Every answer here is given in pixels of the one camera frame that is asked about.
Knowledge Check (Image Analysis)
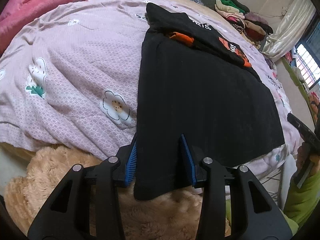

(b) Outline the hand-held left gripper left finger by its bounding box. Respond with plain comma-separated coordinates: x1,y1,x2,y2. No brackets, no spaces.
27,132,138,240

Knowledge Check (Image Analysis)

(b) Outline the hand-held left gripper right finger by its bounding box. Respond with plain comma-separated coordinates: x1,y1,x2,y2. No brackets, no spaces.
178,133,293,240

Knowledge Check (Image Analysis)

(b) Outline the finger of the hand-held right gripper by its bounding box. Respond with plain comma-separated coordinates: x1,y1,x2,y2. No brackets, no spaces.
287,112,316,141

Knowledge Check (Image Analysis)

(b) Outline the black sweater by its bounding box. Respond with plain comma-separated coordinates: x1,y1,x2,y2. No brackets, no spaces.
134,2,286,201

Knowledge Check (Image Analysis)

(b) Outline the person's right forearm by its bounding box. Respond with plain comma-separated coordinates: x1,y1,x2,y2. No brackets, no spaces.
284,169,320,231

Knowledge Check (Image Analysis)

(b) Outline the pile of folded clothes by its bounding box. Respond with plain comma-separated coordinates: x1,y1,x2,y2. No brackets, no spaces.
214,0,275,50

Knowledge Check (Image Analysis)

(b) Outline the green windowsill cover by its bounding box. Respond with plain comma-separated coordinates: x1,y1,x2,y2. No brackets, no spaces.
281,57,320,122

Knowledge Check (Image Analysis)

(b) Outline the barred window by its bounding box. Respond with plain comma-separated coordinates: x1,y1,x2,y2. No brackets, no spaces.
293,19,320,90

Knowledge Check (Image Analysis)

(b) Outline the cream satin curtain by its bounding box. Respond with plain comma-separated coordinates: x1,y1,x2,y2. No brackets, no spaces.
261,0,317,62

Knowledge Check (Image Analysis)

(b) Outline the pink printed quilt cover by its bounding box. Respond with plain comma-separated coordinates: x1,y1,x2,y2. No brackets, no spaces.
0,0,302,180

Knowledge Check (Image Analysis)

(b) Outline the pink fleece blanket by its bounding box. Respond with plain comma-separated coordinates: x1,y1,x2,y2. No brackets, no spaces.
0,0,156,53

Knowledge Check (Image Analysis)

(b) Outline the thin wall cable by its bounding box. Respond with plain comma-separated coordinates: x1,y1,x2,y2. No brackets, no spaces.
267,5,288,20

